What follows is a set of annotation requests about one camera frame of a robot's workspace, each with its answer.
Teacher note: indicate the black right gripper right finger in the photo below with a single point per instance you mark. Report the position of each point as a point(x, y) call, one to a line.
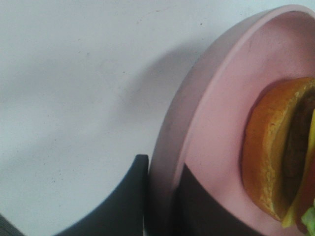
point(225, 212)

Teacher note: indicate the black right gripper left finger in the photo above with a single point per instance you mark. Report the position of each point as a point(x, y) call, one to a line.
point(121, 213)

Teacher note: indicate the pink round plate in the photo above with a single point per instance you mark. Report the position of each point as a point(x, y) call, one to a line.
point(204, 126)

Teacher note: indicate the burger with lettuce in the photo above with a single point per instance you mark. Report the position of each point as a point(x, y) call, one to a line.
point(276, 144)

